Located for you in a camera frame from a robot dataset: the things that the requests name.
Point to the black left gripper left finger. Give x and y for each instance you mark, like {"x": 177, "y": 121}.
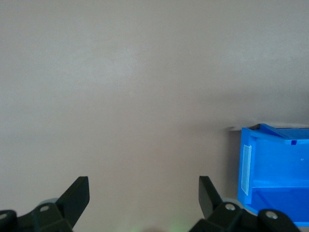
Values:
{"x": 60, "y": 215}

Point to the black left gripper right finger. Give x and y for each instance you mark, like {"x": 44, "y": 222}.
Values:
{"x": 224, "y": 217}

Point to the blue plastic storage bin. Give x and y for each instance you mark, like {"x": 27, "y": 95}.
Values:
{"x": 277, "y": 169}

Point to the brown table cover mat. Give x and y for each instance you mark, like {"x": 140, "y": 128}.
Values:
{"x": 120, "y": 96}

